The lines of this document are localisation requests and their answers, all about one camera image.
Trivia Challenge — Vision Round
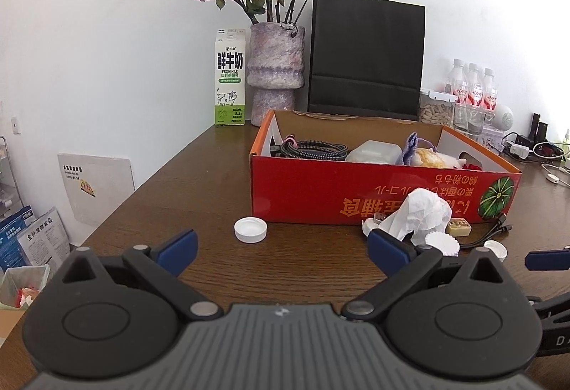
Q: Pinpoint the white cable with switch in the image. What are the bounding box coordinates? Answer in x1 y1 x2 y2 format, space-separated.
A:
541 161 570 187

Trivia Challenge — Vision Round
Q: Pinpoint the blue printed packet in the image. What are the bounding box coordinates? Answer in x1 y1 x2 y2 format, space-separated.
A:
0 205 34 270

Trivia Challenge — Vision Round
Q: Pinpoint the clear jar of seeds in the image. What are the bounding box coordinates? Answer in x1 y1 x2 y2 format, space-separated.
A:
419 89 455 126

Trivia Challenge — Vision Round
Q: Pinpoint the small white cap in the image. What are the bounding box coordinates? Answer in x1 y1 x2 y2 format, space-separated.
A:
483 240 508 262

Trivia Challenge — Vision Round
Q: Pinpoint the clear drinking glass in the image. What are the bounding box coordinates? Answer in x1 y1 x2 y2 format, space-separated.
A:
454 103 486 135

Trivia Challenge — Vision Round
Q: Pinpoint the white round speaker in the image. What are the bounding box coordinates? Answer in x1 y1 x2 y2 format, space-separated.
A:
492 104 514 128

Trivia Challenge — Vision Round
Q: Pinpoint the grey braided cable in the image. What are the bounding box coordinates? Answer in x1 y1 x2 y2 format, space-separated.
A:
269 134 350 161

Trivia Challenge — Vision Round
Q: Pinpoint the yellow plush toy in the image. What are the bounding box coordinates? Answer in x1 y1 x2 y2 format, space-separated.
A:
410 148 441 168

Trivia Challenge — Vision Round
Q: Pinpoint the translucent trash bin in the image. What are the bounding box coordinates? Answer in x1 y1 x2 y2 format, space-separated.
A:
0 264 51 311

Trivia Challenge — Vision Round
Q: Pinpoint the purple textured vase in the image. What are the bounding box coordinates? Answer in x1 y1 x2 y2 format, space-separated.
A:
247 22 306 127

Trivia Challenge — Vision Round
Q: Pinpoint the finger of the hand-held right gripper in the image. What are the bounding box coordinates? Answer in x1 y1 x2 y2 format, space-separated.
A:
525 246 570 271

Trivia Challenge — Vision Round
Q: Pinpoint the lavender cloth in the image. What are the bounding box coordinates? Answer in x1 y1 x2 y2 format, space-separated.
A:
402 132 439 166

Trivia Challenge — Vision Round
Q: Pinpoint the white soft toy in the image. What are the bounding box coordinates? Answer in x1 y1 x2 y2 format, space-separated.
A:
436 152 464 168

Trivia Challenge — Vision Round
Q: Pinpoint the white and green milk carton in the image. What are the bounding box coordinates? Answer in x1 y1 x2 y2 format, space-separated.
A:
214 28 247 126

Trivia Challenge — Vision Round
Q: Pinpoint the white printed paper bag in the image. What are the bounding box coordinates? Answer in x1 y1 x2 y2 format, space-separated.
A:
18 207 72 268

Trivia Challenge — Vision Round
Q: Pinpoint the black paper bag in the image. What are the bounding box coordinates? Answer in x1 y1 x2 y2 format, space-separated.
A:
307 0 427 121

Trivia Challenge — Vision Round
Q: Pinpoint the red and orange cardboard box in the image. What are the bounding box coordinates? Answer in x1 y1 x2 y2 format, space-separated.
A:
249 109 523 225

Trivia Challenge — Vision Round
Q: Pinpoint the white sheet with sticker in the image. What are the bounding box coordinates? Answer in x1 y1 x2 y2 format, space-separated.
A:
58 153 135 227

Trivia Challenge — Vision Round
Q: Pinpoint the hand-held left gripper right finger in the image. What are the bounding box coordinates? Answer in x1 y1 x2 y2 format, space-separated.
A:
341 228 513 322

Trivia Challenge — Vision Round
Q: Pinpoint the white bottle cap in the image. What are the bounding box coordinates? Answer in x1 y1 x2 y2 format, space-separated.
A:
234 217 269 244

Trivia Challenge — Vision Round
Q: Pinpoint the black usb cable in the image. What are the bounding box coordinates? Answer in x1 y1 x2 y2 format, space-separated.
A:
458 212 513 249

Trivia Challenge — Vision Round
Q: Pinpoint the clear bottle with red label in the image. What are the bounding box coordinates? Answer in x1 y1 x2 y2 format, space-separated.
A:
481 68 498 113
465 63 485 109
445 58 468 106

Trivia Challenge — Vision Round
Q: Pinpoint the black and red cable coil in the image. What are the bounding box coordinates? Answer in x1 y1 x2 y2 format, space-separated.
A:
532 141 564 159

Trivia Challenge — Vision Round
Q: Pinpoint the white floral tin box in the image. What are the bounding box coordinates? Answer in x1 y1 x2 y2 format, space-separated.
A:
483 125 506 150

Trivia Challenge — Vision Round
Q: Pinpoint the small beige box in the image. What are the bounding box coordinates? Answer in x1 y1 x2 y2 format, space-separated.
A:
446 218 472 236

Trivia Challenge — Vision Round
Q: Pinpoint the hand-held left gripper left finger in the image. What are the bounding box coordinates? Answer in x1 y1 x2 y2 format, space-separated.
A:
56 229 224 322

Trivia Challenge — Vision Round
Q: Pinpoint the white tissue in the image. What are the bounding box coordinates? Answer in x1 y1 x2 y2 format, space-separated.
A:
383 189 452 246

